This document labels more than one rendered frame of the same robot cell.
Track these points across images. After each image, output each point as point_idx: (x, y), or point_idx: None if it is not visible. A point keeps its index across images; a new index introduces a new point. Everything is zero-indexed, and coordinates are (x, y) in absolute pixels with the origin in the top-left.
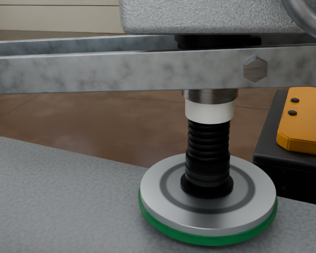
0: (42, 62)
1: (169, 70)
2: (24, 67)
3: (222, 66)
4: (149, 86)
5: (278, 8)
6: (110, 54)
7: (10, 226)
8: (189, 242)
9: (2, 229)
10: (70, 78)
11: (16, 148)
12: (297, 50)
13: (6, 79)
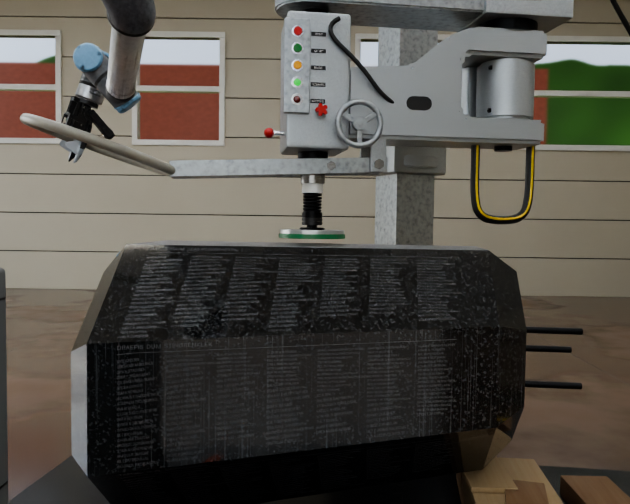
0: (248, 161)
1: (299, 165)
2: (240, 163)
3: (319, 164)
4: (291, 172)
5: (337, 140)
6: (276, 159)
7: None
8: (309, 238)
9: None
10: (259, 168)
11: None
12: (345, 159)
13: (231, 168)
